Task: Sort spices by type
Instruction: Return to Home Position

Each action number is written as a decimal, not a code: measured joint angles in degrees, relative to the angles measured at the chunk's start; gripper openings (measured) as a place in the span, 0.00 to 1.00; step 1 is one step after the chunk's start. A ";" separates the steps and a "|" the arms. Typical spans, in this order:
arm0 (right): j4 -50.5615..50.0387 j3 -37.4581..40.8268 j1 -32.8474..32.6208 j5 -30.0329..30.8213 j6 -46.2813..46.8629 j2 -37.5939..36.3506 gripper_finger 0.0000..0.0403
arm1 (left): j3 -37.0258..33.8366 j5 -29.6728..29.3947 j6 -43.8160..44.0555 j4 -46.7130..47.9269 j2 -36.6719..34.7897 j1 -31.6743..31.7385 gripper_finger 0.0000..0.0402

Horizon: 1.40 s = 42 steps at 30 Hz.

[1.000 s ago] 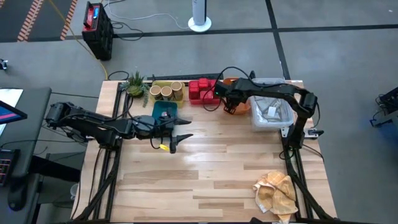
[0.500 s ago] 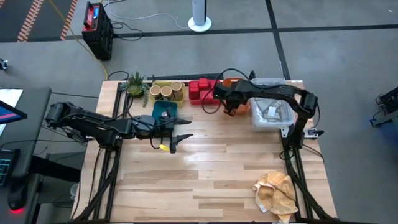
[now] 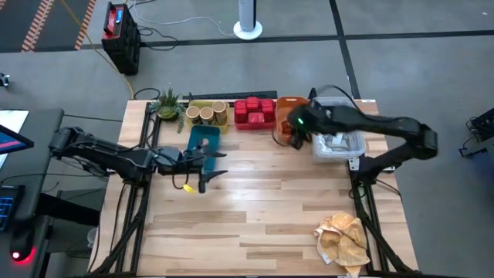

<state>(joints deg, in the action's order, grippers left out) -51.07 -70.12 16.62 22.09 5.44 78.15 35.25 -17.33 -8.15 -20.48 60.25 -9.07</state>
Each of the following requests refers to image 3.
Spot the black floor cable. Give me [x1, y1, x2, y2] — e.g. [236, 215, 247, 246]
[137, 25, 181, 52]

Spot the yellow-green plastic bin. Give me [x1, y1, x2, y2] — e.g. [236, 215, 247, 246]
[188, 99, 232, 135]

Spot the blue plastic bin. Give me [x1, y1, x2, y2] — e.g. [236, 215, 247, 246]
[186, 124, 222, 173]

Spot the white floor cable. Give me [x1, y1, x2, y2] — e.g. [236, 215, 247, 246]
[129, 0, 236, 38]

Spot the white tower fan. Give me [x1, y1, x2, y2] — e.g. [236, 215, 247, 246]
[232, 0, 264, 41]

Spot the clear plastic storage bin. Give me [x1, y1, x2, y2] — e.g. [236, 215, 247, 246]
[310, 96, 367, 164]

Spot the black crate with red top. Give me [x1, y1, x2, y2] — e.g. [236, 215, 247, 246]
[100, 1, 142, 76]

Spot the yellow cable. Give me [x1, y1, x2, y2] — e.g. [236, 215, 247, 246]
[57, 0, 135, 100]

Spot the black coiled cable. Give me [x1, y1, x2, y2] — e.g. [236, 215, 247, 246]
[133, 87, 161, 101]

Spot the lit desk monitor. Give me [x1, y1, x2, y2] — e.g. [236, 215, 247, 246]
[0, 109, 36, 155]

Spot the red-lid smoked paprika tin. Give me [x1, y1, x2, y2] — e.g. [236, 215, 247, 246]
[246, 96, 266, 125]
[235, 100, 249, 124]
[261, 99, 276, 123]

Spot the black power strip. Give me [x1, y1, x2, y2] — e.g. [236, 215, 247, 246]
[181, 90, 279, 101]

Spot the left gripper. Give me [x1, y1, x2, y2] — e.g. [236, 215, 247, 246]
[154, 141, 229, 194]

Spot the yellow cloth towel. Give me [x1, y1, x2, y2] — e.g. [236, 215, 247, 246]
[313, 211, 371, 277]

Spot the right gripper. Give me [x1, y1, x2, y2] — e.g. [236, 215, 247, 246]
[287, 100, 333, 151]

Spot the small potted green plant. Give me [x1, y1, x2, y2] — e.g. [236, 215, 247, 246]
[149, 87, 189, 134]

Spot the backlit keyboard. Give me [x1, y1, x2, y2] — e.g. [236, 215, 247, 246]
[0, 184, 22, 232]

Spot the orange plastic bin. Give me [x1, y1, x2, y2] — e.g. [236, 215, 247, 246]
[275, 96, 310, 147]

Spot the pink plastic bin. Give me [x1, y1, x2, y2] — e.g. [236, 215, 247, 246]
[233, 98, 276, 131]

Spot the black mouse with red light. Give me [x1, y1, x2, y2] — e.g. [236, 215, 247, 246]
[9, 227, 39, 266]

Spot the black side desk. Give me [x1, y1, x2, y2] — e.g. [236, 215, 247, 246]
[0, 107, 66, 225]

